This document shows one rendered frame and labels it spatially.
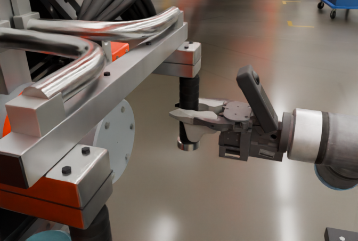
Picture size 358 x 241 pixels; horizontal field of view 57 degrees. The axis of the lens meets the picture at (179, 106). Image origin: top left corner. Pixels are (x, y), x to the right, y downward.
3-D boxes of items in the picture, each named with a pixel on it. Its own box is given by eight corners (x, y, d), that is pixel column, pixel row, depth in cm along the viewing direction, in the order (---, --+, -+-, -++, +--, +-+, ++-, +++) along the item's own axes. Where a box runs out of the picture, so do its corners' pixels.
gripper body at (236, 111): (214, 157, 60) (283, 169, 56) (217, 115, 56) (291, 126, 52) (222, 135, 66) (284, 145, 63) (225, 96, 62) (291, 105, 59)
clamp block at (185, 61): (154, 64, 62) (153, 36, 60) (201, 69, 60) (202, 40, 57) (144, 73, 58) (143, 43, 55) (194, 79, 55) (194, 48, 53)
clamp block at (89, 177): (34, 174, 33) (23, 128, 31) (115, 192, 31) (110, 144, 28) (-4, 209, 29) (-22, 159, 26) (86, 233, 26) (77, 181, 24)
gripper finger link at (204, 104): (175, 126, 66) (218, 136, 62) (175, 99, 63) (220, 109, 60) (181, 119, 68) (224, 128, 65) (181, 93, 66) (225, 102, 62)
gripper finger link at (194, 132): (166, 143, 60) (217, 147, 59) (165, 114, 58) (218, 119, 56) (169, 134, 63) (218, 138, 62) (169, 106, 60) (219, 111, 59)
